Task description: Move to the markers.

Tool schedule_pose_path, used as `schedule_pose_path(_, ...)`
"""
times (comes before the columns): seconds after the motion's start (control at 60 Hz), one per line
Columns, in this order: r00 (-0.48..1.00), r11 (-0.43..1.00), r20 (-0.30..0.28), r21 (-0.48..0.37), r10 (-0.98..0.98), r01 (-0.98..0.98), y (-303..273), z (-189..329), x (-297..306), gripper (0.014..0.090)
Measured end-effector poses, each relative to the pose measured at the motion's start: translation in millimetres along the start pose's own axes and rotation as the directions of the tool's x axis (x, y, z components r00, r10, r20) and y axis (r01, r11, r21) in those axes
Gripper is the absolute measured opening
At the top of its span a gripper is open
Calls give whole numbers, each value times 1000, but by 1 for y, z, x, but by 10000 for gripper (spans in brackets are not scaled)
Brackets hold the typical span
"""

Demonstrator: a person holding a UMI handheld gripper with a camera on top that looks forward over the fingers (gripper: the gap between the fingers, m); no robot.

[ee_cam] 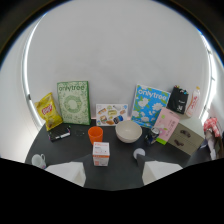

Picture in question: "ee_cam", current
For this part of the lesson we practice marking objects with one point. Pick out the black marker pouch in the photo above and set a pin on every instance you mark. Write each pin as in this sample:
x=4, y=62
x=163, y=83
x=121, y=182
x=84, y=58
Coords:
x=178, y=99

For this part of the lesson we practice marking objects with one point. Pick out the orange plastic cup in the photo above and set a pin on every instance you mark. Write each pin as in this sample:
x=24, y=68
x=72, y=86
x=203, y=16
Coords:
x=95, y=134

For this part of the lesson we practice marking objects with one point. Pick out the beige ceramic bowl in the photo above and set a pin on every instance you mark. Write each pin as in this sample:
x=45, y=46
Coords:
x=128, y=130

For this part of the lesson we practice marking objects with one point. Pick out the blue onlytree box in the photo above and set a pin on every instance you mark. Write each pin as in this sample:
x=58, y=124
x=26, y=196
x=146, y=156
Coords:
x=148, y=105

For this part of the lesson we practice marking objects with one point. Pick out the pink green packet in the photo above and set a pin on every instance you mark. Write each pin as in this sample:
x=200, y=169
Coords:
x=166, y=125

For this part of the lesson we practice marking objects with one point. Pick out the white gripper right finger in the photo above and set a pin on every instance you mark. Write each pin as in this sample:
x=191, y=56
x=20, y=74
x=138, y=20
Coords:
x=156, y=170

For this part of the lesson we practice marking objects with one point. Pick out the white orange small box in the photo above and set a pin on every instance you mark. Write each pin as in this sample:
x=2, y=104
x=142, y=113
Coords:
x=101, y=153

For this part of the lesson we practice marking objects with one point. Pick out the red white cloth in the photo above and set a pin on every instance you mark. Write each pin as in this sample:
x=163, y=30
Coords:
x=212, y=125

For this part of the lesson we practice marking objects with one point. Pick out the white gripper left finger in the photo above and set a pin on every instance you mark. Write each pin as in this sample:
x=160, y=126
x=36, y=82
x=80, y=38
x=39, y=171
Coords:
x=70, y=171

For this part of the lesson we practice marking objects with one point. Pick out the beige cardboard box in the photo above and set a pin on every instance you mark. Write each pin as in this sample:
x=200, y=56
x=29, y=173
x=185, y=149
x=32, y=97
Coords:
x=185, y=138

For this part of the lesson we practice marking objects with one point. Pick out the white food picture card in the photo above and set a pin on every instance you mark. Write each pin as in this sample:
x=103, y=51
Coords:
x=111, y=114

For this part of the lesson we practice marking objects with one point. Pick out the green onlytree box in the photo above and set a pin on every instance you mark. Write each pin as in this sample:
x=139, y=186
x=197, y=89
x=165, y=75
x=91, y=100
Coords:
x=74, y=103

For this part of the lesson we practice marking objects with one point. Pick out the yellow chips bag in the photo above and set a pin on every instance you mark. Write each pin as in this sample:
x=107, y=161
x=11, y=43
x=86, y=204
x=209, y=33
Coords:
x=49, y=111

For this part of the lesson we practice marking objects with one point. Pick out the dark blue can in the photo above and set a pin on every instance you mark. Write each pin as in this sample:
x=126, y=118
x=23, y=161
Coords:
x=154, y=134

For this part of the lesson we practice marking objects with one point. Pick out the white mug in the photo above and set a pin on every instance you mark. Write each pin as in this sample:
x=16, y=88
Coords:
x=38, y=160

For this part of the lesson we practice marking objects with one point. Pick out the white orange drink bottle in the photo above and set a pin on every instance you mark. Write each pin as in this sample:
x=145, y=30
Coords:
x=193, y=101

